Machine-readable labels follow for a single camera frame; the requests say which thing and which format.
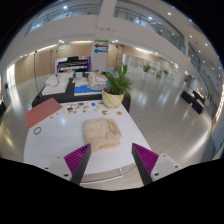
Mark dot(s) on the model on blue base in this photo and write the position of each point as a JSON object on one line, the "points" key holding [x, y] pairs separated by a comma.
{"points": [[83, 90]]}

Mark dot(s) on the distant green potted plant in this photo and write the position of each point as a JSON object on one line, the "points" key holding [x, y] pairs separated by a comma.
{"points": [[146, 67]]}

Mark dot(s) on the colourful printed sheet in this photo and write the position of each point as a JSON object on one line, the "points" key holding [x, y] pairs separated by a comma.
{"points": [[76, 108]]}

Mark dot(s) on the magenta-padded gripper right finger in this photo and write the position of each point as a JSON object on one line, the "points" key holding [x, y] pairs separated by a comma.
{"points": [[146, 160]]}

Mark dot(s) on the black low display platform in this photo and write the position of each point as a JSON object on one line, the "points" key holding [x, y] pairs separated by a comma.
{"points": [[56, 97]]}

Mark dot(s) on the beige knitted towel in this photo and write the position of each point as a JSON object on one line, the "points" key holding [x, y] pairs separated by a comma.
{"points": [[101, 135]]}

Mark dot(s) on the plant in striped pot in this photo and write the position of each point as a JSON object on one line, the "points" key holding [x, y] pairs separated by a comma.
{"points": [[113, 96]]}

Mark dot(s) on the sign with coloured arrows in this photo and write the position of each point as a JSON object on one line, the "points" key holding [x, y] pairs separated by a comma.
{"points": [[101, 46]]}

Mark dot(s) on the black floor lamp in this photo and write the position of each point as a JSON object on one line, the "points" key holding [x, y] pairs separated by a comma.
{"points": [[34, 73]]}

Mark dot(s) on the small yellow sticker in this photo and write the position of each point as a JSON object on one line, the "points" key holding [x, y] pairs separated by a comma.
{"points": [[98, 107]]}

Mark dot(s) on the white architectural model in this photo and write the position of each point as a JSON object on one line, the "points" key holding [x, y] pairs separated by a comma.
{"points": [[55, 86]]}

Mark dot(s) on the round tan sticker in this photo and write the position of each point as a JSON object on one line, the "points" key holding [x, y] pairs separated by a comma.
{"points": [[119, 113]]}

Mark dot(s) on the black piano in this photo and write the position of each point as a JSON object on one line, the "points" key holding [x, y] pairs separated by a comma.
{"points": [[73, 61]]}

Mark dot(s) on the orange-brown cutout sticker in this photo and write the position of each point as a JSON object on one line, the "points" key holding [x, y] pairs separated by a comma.
{"points": [[105, 112]]}

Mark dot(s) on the group of black chairs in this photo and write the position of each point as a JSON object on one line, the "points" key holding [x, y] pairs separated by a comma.
{"points": [[2, 108], [193, 101]]}

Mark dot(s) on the thin black lamp pole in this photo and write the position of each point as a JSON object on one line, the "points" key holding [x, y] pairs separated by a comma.
{"points": [[120, 56], [116, 56]]}

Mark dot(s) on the purple display screen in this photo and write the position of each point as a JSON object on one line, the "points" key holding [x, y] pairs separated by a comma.
{"points": [[56, 65]]}

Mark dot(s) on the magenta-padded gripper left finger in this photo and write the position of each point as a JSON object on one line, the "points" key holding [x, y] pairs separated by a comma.
{"points": [[77, 160]]}

